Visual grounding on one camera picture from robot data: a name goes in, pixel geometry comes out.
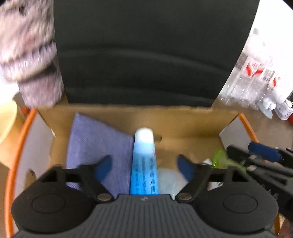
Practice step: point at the purple cloth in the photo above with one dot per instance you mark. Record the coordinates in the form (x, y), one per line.
(96, 141)

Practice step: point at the iridescent organza cloth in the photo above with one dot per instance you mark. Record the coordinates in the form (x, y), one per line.
(170, 180)

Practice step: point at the white robot figurine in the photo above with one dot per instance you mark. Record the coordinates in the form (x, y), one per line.
(267, 107)

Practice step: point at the blue tube with white cap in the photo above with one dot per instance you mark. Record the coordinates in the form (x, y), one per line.
(144, 160)

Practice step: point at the yellow mug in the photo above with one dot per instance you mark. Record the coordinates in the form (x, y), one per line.
(6, 119)

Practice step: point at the translucent green pouch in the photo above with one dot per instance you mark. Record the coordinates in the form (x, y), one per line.
(221, 159)

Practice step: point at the red cardboard box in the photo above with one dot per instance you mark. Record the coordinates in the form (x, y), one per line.
(194, 123)

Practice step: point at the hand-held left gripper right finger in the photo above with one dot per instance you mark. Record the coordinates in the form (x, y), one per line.
(185, 168)

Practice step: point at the black paper bag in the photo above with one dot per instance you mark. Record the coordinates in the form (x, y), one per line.
(148, 57)

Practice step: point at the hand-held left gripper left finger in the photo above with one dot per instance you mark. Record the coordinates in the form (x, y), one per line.
(104, 167)

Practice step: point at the mottled purple vase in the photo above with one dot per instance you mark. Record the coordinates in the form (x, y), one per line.
(29, 57)

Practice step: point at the clear water bottle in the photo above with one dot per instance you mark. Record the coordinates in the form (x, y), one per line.
(274, 81)
(234, 84)
(253, 68)

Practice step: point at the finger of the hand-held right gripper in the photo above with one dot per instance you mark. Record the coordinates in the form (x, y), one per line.
(263, 150)
(258, 163)

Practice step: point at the round printed tin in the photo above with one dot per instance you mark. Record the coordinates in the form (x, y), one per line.
(283, 111)

